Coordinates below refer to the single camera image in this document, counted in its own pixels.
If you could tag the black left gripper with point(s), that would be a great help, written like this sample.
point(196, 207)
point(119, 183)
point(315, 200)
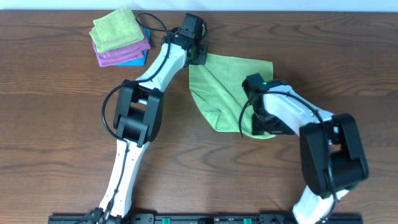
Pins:
point(199, 55)

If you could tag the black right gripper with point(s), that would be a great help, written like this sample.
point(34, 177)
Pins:
point(262, 125)

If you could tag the light green cloth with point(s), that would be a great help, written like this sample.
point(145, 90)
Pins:
point(216, 88)

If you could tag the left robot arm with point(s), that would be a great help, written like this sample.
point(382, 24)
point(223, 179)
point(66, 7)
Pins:
point(138, 114)

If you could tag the folded blue cloth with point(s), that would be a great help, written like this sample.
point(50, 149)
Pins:
point(136, 54)

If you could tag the folded green cloth on stack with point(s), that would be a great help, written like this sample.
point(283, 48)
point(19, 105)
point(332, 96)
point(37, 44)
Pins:
point(115, 30)

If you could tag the folded pink cloth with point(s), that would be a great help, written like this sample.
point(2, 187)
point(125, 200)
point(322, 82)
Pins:
point(112, 57)

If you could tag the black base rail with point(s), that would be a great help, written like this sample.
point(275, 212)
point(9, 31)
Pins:
point(149, 218)

